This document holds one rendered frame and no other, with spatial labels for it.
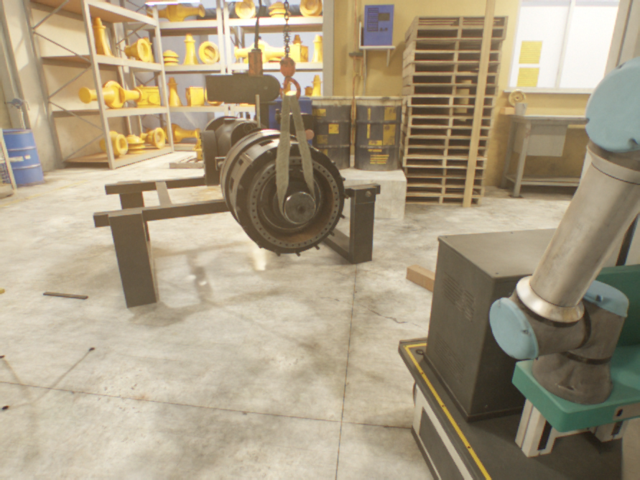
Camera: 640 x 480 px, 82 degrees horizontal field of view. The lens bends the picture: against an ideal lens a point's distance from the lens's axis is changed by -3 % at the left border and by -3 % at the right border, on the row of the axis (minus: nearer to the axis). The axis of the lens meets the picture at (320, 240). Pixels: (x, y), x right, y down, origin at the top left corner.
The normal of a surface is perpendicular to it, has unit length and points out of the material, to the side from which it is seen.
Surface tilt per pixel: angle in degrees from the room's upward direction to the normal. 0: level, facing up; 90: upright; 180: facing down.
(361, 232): 90
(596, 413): 90
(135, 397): 0
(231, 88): 90
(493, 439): 0
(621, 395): 0
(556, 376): 72
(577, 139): 90
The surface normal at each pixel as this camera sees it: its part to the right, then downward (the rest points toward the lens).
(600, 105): -0.95, -0.01
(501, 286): 0.18, 0.35
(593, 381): -0.08, 0.05
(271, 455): 0.00, -0.94
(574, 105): -0.13, 0.35
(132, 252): 0.41, 0.32
